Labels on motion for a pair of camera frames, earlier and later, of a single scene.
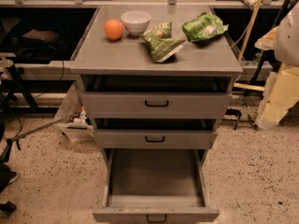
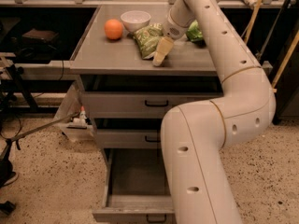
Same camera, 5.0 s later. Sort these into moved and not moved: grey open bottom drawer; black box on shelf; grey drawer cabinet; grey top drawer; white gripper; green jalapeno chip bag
Moved: white gripper; green jalapeno chip bag
Not moved: black box on shelf; grey drawer cabinet; grey open bottom drawer; grey top drawer
